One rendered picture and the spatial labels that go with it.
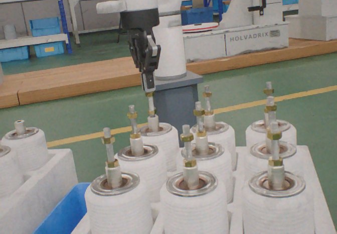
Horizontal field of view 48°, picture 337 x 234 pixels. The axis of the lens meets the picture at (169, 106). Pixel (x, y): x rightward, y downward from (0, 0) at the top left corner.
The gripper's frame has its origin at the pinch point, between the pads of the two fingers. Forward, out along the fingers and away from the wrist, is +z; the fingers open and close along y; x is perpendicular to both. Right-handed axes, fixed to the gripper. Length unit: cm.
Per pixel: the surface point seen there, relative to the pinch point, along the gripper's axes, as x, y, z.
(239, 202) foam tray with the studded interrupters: -4.6, -24.0, 17.6
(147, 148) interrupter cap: 5.0, -9.1, 10.3
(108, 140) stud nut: 14.2, -19.9, 3.2
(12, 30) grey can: 12, 454, 0
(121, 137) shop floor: -11, 71, 36
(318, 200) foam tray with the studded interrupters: -15.1, -30.5, 17.6
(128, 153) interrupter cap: 8.5, -8.7, 10.5
